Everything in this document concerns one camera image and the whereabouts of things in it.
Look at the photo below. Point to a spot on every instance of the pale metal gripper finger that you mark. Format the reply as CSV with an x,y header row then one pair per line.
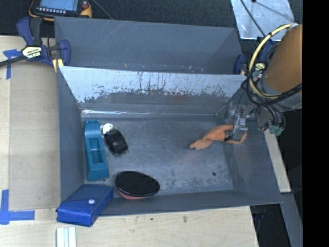
x,y
241,134
241,122

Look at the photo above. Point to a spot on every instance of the orange rubber toy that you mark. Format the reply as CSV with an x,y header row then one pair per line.
x,y
209,138

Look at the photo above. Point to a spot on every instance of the grey metal bin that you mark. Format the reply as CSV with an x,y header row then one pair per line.
x,y
167,148

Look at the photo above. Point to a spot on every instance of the black oval dish, red rim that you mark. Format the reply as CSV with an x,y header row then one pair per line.
x,y
136,184

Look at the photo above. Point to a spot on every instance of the black cylindrical roll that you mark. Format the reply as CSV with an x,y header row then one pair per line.
x,y
116,143

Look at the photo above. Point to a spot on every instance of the small white and black toy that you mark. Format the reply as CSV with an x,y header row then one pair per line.
x,y
107,127

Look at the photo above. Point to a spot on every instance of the teal plastic block with recess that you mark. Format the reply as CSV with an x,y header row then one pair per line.
x,y
95,150

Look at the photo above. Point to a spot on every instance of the blue box with white button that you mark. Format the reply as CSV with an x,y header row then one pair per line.
x,y
83,204

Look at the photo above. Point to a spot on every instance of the pale wood board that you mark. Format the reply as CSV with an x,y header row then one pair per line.
x,y
33,138

